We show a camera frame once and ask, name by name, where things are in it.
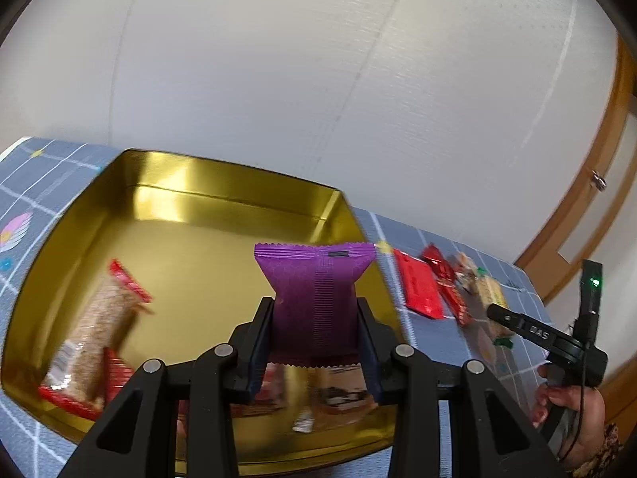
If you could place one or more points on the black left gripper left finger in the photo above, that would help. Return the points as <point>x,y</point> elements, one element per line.
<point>136,435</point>

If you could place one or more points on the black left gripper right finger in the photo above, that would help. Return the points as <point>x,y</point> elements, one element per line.
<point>490,435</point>

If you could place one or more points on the orange clear peanut packet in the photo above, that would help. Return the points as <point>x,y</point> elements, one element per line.
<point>467,272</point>

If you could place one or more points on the shiny red foil packet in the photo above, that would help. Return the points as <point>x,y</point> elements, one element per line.
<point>445,279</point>

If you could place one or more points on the red snack packet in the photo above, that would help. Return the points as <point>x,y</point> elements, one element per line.
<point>419,286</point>

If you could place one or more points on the purple snack packet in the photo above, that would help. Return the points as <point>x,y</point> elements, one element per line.
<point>315,316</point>

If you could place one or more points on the green yellow cracker packet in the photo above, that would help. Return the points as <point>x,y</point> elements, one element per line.
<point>489,292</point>

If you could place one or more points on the person's right hand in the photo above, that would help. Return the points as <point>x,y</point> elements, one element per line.
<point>585,434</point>

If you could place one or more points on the sesame bar clear red packet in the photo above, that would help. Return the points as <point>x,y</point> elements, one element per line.
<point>76,376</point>

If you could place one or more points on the wooden door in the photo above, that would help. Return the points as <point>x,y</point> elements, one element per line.
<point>608,171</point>

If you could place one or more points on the brown sesame cake packet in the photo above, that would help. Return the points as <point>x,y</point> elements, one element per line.
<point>343,390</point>

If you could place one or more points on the blue grid patterned tablecloth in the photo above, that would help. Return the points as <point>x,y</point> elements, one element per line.
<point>41,178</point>

